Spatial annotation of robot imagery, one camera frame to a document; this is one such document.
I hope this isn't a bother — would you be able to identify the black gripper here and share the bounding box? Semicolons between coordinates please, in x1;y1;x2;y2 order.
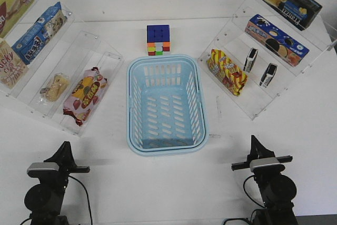
231;135;293;174
43;141;90;174

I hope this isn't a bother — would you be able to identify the clear-wrapped bread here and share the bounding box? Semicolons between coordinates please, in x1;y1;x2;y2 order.
40;73;70;102

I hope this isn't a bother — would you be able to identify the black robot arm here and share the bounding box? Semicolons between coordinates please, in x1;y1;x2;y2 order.
24;141;90;224
231;135;298;224

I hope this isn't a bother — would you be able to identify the light blue plastic basket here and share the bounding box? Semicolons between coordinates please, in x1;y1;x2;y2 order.
126;54;209;156

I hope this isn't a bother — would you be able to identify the black white tissue pack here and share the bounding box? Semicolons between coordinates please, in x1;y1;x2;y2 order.
244;48;258;73

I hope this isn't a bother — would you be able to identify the pink strawberry cake bag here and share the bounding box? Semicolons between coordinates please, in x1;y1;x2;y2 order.
63;67;108;126

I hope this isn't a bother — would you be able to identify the yellow red striped snack bag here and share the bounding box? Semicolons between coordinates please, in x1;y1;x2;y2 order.
206;49;248;96

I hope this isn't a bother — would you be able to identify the clear acrylic left shelf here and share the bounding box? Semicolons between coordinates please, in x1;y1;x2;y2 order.
1;0;123;134

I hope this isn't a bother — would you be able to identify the clear acrylic shelf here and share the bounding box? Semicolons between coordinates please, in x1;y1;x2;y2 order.
1;0;123;134
198;0;336;120

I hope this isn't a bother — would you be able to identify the clear acrylic right shelf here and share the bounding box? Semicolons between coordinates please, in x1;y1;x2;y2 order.
198;0;336;120

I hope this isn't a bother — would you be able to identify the beige Pocky box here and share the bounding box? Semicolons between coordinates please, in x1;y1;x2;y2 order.
1;38;28;89

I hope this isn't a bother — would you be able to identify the blue sandwich cookie box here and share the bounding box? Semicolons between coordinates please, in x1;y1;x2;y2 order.
245;14;310;67

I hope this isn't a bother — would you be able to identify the blue cookie bag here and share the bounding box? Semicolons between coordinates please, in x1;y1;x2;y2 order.
12;2;67;65

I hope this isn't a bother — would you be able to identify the multicolour puzzle cube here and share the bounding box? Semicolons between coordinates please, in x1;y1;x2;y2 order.
146;24;171;56

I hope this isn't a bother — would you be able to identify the black corn snack box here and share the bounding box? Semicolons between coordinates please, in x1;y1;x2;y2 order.
263;0;322;31

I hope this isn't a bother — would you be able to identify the yellow wafer snack box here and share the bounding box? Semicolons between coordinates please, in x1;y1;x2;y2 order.
1;0;35;38

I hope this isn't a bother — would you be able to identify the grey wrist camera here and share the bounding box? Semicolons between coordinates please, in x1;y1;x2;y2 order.
250;157;281;172
27;162;60;178

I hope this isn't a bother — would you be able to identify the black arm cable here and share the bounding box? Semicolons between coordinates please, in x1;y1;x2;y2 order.
223;174;265;225
67;175;94;225

